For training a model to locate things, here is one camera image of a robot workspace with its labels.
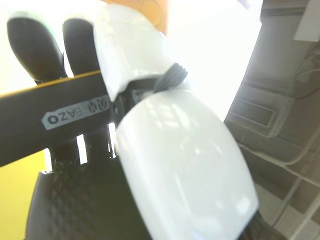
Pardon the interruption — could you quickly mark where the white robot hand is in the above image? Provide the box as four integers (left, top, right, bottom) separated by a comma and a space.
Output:
6, 3, 260, 240

